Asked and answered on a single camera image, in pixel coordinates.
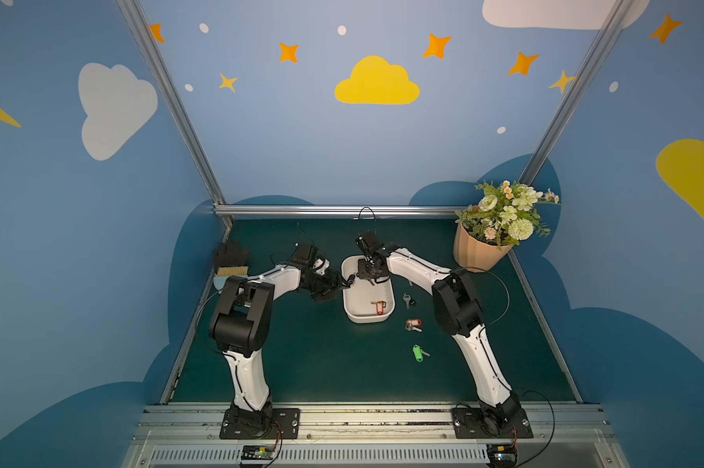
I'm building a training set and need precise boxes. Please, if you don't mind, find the black head key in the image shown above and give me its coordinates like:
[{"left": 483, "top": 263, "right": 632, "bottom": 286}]
[{"left": 403, "top": 294, "right": 416, "bottom": 310}]

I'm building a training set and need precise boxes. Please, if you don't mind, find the green tag key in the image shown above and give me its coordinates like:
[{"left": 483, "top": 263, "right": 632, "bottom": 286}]
[{"left": 412, "top": 344, "right": 429, "bottom": 363}]

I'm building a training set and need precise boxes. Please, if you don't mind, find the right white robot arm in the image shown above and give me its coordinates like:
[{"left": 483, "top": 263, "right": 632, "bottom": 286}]
[{"left": 356, "top": 232, "right": 525, "bottom": 430}]

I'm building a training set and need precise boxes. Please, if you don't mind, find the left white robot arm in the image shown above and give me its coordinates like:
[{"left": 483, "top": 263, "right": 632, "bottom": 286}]
[{"left": 209, "top": 261, "right": 356, "bottom": 413}]

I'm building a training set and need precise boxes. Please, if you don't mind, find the white plastic storage box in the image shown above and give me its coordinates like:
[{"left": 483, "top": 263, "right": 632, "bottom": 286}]
[{"left": 341, "top": 255, "right": 396, "bottom": 324}]

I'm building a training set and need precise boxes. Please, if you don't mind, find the pink faceted flower pot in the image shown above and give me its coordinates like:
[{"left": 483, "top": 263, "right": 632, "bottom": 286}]
[{"left": 453, "top": 224, "right": 512, "bottom": 271}]

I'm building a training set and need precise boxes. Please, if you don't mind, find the artificial flower bouquet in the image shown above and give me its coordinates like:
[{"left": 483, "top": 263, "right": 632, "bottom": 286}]
[{"left": 455, "top": 181, "right": 560, "bottom": 248}]

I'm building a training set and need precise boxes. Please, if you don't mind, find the left controller board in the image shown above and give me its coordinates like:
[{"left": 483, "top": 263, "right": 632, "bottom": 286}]
[{"left": 240, "top": 446, "right": 274, "bottom": 462}]

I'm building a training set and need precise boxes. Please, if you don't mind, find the controller board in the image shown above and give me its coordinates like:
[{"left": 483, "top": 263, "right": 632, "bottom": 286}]
[
  {"left": 240, "top": 446, "right": 274, "bottom": 462},
  {"left": 487, "top": 445, "right": 518, "bottom": 468}
]

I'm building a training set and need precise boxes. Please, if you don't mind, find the right controller board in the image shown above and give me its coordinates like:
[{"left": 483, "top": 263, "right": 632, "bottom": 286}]
[{"left": 487, "top": 445, "right": 518, "bottom": 468}]

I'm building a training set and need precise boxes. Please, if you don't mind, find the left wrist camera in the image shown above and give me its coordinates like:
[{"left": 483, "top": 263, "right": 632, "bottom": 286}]
[{"left": 286, "top": 243, "right": 330, "bottom": 276}]

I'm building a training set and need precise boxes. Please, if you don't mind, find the horizontal aluminium frame rail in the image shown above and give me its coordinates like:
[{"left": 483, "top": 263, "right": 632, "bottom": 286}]
[{"left": 213, "top": 204, "right": 463, "bottom": 218}]

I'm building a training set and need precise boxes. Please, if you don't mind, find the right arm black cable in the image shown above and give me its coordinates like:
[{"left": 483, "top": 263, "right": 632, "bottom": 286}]
[{"left": 462, "top": 266, "right": 511, "bottom": 328}]

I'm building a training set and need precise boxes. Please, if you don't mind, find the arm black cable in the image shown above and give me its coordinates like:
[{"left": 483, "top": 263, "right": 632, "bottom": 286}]
[
  {"left": 462, "top": 266, "right": 511, "bottom": 328},
  {"left": 192, "top": 289, "right": 221, "bottom": 355}
]

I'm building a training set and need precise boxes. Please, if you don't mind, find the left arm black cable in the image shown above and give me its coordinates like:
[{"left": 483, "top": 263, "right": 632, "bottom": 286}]
[{"left": 192, "top": 289, "right": 221, "bottom": 355}]

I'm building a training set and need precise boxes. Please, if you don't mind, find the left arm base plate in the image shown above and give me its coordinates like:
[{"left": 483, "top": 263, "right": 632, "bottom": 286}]
[{"left": 219, "top": 406, "right": 301, "bottom": 440}]

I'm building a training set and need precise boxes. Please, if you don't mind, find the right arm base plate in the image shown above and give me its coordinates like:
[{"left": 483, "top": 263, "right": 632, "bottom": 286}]
[{"left": 451, "top": 406, "right": 533, "bottom": 440}]

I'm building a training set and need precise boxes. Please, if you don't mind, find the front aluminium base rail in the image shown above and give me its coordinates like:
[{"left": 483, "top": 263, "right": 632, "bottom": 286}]
[{"left": 122, "top": 402, "right": 629, "bottom": 467}]

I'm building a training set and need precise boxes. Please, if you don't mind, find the right aluminium frame post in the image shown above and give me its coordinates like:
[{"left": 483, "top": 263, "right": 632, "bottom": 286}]
[{"left": 519, "top": 0, "right": 634, "bottom": 185}]

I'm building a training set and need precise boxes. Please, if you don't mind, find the aluminium frame post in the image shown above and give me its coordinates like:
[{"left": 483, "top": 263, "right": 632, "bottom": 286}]
[
  {"left": 519, "top": 0, "right": 634, "bottom": 185},
  {"left": 117, "top": 0, "right": 234, "bottom": 237}
]

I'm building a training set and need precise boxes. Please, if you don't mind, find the left aluminium frame post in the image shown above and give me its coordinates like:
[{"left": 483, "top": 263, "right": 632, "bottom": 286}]
[{"left": 117, "top": 0, "right": 234, "bottom": 237}]

